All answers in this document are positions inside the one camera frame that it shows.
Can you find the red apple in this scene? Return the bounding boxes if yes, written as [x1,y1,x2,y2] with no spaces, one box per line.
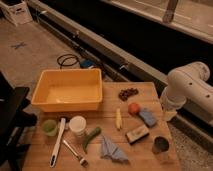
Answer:
[128,103,140,115]

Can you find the dark metal cup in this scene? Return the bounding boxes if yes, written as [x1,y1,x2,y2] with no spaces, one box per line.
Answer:
[152,136,169,154]

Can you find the blue object on floor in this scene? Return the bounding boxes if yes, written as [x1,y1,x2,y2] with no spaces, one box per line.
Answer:
[80,59,94,68]

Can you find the black chair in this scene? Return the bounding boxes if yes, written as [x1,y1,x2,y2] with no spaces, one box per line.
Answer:
[0,71,37,171]

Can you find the yellow plastic tub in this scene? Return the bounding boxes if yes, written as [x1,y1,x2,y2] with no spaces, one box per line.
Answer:
[31,69,103,112]

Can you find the black coiled cable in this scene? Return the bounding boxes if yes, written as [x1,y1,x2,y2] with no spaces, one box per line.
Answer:
[56,53,81,70]

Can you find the white cardboard box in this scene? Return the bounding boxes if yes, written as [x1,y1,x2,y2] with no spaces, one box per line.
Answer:
[0,0,32,26]

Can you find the blue folded cloth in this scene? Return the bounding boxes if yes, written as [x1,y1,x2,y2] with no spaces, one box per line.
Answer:
[101,136,129,163]

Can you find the white handled utensil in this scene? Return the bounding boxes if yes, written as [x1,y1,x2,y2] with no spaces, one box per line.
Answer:
[50,117,66,168]

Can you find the white paper cup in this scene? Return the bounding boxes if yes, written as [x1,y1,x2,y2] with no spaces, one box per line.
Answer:
[69,116,86,136]

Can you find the bunch of dark grapes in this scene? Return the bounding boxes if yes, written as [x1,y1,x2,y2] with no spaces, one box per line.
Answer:
[118,88,139,101]

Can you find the yellow banana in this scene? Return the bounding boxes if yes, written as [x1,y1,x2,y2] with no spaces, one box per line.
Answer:
[116,108,122,130]

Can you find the blue sponge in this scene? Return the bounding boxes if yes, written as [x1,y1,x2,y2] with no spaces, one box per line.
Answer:
[139,108,157,127]

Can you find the green plastic cup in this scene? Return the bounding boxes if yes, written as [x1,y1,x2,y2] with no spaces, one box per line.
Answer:
[42,119,58,137]

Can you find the green cucumber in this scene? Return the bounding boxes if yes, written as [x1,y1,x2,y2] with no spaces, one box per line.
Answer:
[82,127,101,154]

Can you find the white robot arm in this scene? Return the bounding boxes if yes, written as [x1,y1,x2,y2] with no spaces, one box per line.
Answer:
[160,61,213,126]

